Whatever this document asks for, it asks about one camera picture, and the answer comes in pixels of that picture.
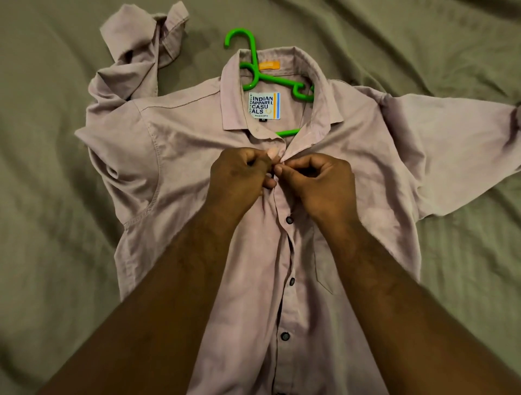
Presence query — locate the person's left hand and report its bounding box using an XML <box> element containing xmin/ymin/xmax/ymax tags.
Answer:
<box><xmin>204</xmin><ymin>146</ymin><xmax>282</xmax><ymax>227</ymax></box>

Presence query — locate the person's right hand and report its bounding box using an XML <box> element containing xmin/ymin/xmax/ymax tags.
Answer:
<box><xmin>272</xmin><ymin>153</ymin><xmax>361</xmax><ymax>237</ymax></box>

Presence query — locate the pink garment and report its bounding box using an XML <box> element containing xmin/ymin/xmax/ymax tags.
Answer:
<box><xmin>75</xmin><ymin>2</ymin><xmax>521</xmax><ymax>395</ymax></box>

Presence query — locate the pile of coloured plastic hangers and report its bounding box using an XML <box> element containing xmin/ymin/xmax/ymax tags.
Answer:
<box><xmin>224</xmin><ymin>28</ymin><xmax>315</xmax><ymax>138</ymax></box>

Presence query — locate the person's left forearm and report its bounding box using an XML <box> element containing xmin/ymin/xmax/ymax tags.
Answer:
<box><xmin>36</xmin><ymin>213</ymin><xmax>245</xmax><ymax>395</ymax></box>

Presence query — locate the person's right forearm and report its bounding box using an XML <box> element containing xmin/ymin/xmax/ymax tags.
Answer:
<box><xmin>326</xmin><ymin>218</ymin><xmax>521</xmax><ymax>395</ymax></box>

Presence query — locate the bed with taupe sheet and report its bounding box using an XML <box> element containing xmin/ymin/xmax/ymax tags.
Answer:
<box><xmin>0</xmin><ymin>0</ymin><xmax>521</xmax><ymax>395</ymax></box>

